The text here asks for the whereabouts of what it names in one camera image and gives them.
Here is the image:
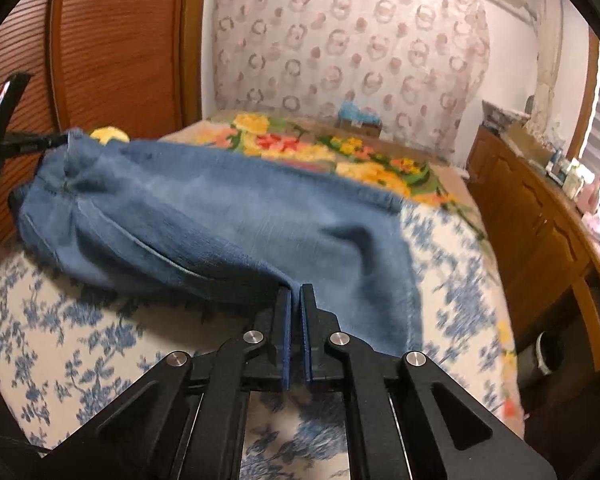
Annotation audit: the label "pink bottle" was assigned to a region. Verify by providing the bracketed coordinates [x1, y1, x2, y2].
[581, 177, 600, 214]

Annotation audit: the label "wooden cabinet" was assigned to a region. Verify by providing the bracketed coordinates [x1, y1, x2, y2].
[467, 125, 600, 361]

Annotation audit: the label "wooden window frame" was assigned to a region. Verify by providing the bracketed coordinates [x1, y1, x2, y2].
[566, 30, 600, 161]

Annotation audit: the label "yellow plush toy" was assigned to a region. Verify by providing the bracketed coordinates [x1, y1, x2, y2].
[89, 126, 130, 144]

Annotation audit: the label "light blue plastic bag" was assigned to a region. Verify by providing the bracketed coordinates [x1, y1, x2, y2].
[340, 101, 383, 127]

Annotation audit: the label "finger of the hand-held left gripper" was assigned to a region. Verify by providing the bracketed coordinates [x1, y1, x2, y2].
[2, 131, 69, 157]

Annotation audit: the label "blue floral white bedspread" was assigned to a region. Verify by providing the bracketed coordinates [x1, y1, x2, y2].
[0, 200, 520, 480]

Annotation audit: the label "dark trash bin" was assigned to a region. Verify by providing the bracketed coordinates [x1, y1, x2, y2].
[531, 329, 567, 377]

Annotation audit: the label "yellow red flower blanket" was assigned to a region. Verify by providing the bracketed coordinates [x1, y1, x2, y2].
[160, 112, 481, 221]

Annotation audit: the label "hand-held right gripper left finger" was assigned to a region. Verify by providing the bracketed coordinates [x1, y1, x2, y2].
[35, 286, 293, 480]

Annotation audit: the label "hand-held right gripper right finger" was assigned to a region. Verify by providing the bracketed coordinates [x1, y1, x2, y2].
[300, 284, 558, 480]

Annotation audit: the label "ring patterned sheer curtain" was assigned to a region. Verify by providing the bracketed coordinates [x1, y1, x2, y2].
[212, 0, 492, 167]

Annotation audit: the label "blue denim pants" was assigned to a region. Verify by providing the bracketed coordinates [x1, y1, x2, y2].
[7, 127, 426, 357]

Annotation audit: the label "small cardboard box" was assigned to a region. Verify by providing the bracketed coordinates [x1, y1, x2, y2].
[336, 117, 383, 139]

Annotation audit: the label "white patterned basket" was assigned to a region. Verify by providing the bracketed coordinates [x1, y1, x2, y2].
[481, 100, 531, 129]

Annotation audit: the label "wooden louvered door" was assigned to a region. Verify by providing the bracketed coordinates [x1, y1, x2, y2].
[0, 0, 209, 267]

